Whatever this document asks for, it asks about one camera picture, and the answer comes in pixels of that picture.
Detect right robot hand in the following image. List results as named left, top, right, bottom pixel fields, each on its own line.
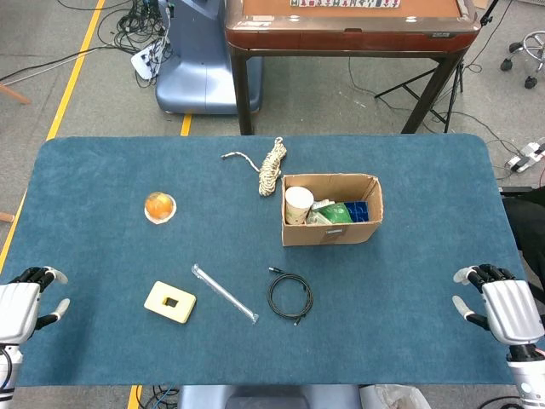
left=451, top=263, right=545, bottom=347

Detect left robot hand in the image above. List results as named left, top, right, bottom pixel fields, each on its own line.
left=0, top=266, right=72, bottom=346

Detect yellow sponge block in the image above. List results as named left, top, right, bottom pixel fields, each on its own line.
left=143, top=280, right=198, bottom=325

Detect brown cardboard box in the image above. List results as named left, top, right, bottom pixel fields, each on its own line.
left=280, top=172, right=385, bottom=248

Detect clear plastic tube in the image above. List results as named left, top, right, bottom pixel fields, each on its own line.
left=191, top=263, right=260, bottom=325

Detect black cable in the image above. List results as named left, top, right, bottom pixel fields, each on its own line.
left=267, top=266, right=315, bottom=327

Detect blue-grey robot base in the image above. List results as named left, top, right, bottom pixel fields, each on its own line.
left=154, top=0, right=264, bottom=115

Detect black chair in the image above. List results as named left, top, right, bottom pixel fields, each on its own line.
left=498, top=186, right=545, bottom=295

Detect blue felt table mat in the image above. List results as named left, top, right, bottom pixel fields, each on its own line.
left=0, top=134, right=536, bottom=388

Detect white plastic bag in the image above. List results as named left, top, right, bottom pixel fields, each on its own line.
left=359, top=383, right=432, bottom=409

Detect white power strip with switches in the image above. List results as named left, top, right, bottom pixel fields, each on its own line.
left=505, top=136, right=545, bottom=174

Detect orange fruit jelly cup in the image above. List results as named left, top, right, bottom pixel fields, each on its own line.
left=143, top=191, right=177, bottom=226

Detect blue packet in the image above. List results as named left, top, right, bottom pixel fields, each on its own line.
left=343, top=200, right=370, bottom=223

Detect green packet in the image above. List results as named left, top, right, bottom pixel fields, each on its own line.
left=314, top=202, right=354, bottom=226

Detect slanted wooden leg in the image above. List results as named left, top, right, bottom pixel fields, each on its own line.
left=0, top=83, right=32, bottom=106

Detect black tripod stand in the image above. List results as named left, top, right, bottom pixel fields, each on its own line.
left=374, top=59, right=465, bottom=134

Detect white paper cup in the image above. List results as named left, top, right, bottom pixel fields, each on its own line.
left=284, top=186, right=315, bottom=226

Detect chrome stool with casters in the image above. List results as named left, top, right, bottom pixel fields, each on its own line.
left=500, top=30, right=545, bottom=89

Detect grey robot torso base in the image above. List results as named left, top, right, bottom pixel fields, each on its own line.
left=176, top=384, right=363, bottom=409

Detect white power strip with plugs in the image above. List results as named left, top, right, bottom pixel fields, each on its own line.
left=130, top=40, right=167, bottom=81

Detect brown mahjong table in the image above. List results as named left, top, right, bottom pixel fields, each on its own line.
left=224, top=0, right=482, bottom=135

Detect face-up mahjong tile row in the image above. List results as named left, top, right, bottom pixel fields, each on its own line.
left=290, top=0, right=401, bottom=9

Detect bundled beige rope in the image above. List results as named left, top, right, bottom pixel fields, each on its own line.
left=221, top=136, right=288, bottom=198

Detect tangled black floor cables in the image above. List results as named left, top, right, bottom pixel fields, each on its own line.
left=97, top=0, right=171, bottom=56

